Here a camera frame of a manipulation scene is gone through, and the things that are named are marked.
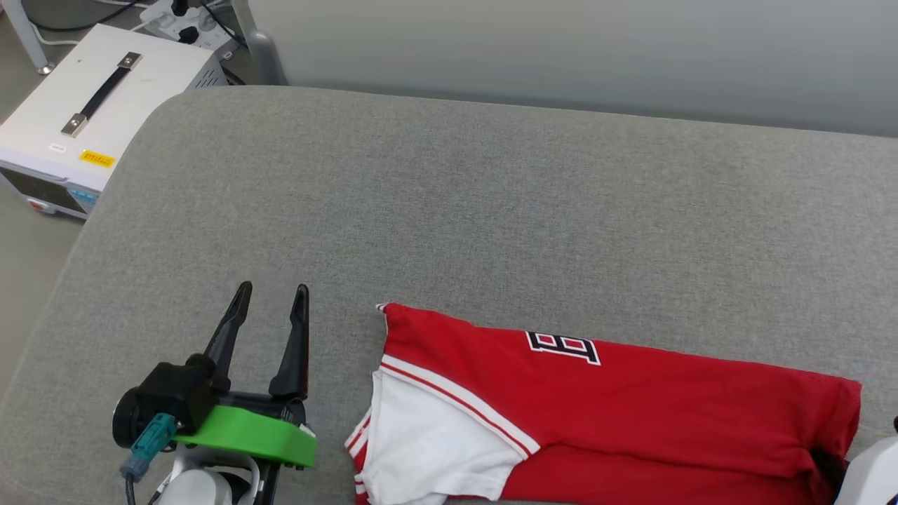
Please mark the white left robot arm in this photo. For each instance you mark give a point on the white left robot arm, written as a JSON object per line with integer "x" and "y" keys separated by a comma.
{"x": 196, "y": 487}

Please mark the grey fabric sofa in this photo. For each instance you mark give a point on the grey fabric sofa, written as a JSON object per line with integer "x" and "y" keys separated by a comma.
{"x": 491, "y": 210}

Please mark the large white power strip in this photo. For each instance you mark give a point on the large white power strip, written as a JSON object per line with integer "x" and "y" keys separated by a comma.
{"x": 165, "y": 24}

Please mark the red and white basketball jersey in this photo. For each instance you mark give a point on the red and white basketball jersey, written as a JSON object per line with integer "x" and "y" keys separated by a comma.
{"x": 666, "y": 414}

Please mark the light grey desk leg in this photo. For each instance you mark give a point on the light grey desk leg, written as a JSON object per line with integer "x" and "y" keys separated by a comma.
{"x": 263, "y": 52}
{"x": 24, "y": 35}

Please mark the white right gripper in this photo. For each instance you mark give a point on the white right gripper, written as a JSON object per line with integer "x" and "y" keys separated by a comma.
{"x": 877, "y": 477}

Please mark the white box-shaped electrical device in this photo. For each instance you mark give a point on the white box-shaped electrical device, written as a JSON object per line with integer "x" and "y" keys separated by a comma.
{"x": 151, "y": 91}

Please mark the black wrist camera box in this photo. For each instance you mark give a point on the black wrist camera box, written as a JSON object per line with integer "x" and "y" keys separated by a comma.
{"x": 172, "y": 396}

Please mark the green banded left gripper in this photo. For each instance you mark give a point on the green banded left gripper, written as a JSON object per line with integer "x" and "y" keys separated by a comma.
{"x": 252, "y": 431}

